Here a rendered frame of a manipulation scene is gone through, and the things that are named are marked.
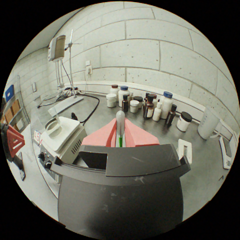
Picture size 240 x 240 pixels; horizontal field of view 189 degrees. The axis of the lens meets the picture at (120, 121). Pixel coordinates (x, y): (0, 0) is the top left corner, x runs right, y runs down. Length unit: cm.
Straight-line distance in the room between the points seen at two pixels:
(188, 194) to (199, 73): 57
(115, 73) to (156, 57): 32
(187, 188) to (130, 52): 71
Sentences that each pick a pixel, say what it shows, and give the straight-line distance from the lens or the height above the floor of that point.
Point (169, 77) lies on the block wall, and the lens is 53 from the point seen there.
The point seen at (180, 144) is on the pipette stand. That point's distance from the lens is 15.
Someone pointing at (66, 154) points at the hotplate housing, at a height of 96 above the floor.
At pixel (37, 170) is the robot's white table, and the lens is 39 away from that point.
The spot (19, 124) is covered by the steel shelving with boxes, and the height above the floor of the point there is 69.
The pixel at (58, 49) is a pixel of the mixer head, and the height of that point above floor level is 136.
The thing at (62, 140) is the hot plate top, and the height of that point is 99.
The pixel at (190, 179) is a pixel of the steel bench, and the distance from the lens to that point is 32.
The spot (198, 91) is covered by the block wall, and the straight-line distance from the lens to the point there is 58.
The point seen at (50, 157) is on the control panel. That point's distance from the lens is 26.
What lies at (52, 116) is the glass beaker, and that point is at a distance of 22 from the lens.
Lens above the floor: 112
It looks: 38 degrees down
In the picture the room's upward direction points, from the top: straight up
